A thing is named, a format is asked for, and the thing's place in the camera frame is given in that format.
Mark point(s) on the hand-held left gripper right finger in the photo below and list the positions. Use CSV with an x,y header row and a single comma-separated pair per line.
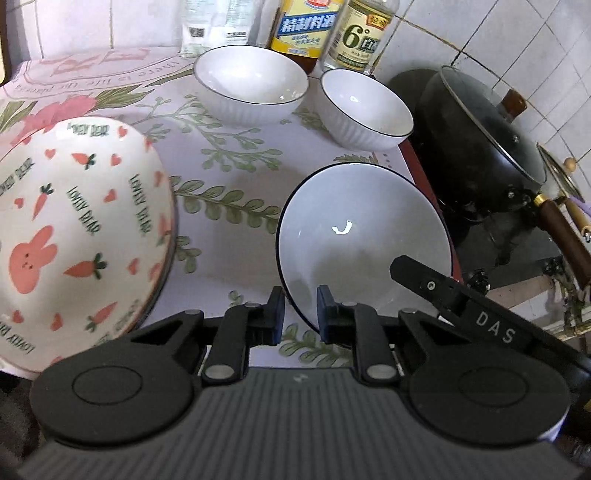
x,y
325,316

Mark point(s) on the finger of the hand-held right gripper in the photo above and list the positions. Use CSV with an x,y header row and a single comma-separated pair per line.
x,y
425,284

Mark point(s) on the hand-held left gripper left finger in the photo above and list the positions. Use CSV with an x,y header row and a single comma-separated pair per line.
x,y
276,318

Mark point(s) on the white ribbed bowl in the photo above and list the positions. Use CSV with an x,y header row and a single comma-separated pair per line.
x,y
360,207
249,78
364,101

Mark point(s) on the white bunny carrot plate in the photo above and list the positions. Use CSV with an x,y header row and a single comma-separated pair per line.
x,y
69,230

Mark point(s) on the black gas stove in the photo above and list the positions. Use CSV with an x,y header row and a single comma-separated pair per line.
x,y
508,249

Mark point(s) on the black wok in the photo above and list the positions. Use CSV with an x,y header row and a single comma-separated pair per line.
x,y
457,152

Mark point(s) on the floral tablecloth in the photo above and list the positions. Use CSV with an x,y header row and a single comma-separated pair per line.
x,y
221,152

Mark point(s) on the glass wok lid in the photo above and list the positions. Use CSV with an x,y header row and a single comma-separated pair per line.
x,y
489,120

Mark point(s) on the clear vinegar bottle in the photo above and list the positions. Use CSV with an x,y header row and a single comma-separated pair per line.
x,y
360,37

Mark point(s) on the yellow label cooking wine bottle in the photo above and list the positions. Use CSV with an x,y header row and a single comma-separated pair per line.
x,y
304,32

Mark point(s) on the white salt bag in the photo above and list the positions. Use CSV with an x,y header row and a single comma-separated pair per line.
x,y
217,27

